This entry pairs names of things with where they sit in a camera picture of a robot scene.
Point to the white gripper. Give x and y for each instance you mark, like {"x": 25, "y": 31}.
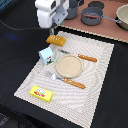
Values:
{"x": 51, "y": 12}

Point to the orange toy bread loaf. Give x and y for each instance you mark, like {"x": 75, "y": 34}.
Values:
{"x": 56, "y": 40}

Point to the brown toy sausage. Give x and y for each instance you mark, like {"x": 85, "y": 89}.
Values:
{"x": 91, "y": 16}

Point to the light blue toy cup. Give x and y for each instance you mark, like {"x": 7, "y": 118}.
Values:
{"x": 46, "y": 56}

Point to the yellow butter box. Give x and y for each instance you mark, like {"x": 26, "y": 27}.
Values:
{"x": 41, "y": 93}

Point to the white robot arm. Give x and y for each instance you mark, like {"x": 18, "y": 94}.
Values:
{"x": 51, "y": 13}

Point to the dark grey pot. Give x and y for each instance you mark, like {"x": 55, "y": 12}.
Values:
{"x": 73, "y": 8}

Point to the black round lid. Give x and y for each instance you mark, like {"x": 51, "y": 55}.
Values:
{"x": 98, "y": 4}

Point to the beige round plate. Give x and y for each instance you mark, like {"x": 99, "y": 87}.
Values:
{"x": 69, "y": 66}

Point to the pink brown mat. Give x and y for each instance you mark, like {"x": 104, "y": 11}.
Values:
{"x": 106, "y": 28}

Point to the beige pan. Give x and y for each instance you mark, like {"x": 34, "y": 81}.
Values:
{"x": 122, "y": 15}

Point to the woven beige placemat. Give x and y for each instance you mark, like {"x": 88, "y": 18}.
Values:
{"x": 71, "y": 103}

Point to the fork with orange handle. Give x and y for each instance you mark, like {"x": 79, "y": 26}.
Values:
{"x": 68, "y": 81}

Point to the knife with orange handle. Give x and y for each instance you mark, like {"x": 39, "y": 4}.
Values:
{"x": 79, "y": 55}

